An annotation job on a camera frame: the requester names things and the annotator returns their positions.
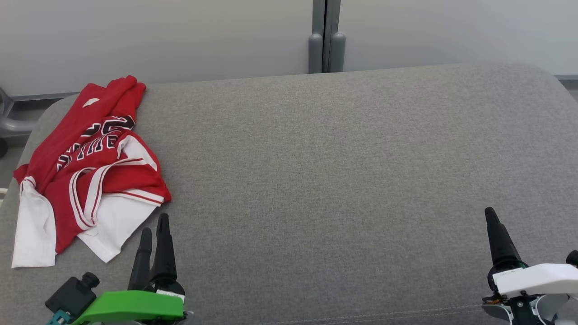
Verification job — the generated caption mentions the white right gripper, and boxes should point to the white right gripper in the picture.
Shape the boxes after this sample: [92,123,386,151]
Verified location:
[485,207,578,300]

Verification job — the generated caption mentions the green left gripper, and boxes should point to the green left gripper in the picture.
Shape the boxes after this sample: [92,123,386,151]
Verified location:
[84,213,186,325]

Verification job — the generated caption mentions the red jersey with white sleeves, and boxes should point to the red jersey with white sleeves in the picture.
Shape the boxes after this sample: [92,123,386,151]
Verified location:
[12,81,172,269]

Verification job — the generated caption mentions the grey metal partition post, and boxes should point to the grey metal partition post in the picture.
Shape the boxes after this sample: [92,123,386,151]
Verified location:
[308,0,346,74]

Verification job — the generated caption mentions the grey tubular wheeled frame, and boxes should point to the grey tubular wheeled frame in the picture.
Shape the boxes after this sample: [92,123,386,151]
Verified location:
[0,87,37,158]

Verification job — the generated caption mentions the grey fabric sofa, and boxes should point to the grey fabric sofa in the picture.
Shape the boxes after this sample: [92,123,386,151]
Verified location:
[0,63,578,325]

